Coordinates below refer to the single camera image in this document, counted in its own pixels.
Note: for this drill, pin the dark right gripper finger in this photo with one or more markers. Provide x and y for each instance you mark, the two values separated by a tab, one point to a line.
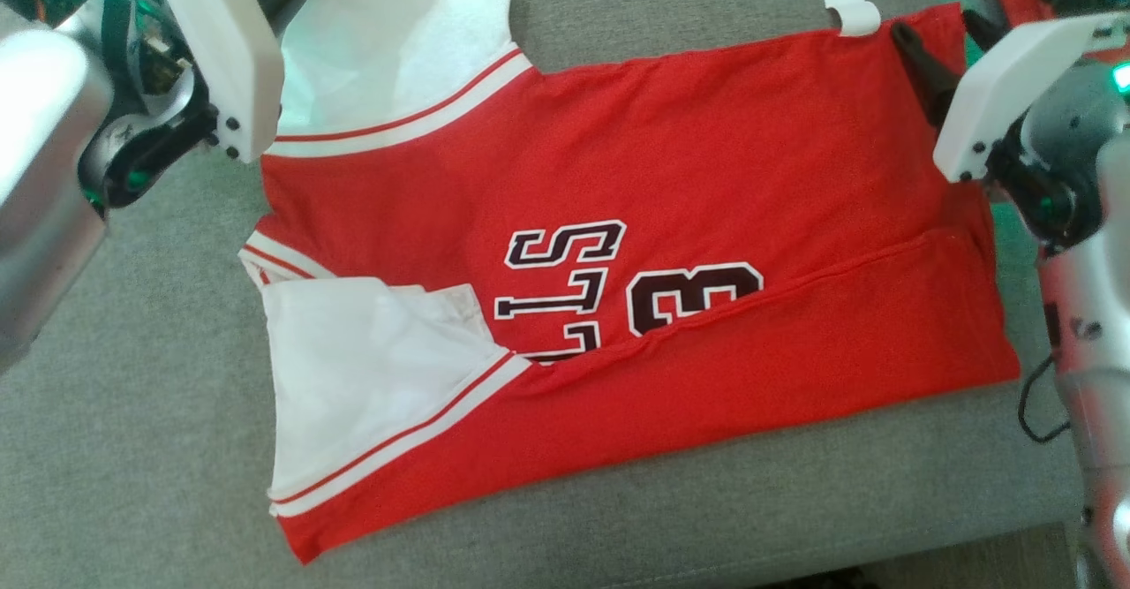
984	33
927	72

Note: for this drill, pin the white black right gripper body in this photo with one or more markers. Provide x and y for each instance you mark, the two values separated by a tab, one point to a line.
998	94

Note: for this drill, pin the grey fabric sofa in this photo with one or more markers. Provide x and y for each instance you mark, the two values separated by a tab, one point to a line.
132	448

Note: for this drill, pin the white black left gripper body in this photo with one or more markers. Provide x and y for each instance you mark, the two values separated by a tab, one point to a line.
229	59

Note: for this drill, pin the red and white jersey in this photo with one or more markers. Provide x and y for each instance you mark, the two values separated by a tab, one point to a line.
706	174

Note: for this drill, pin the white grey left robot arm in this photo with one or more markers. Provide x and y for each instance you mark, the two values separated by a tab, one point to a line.
40	174

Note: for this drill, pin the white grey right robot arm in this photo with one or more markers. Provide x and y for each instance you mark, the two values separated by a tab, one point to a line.
1095	333

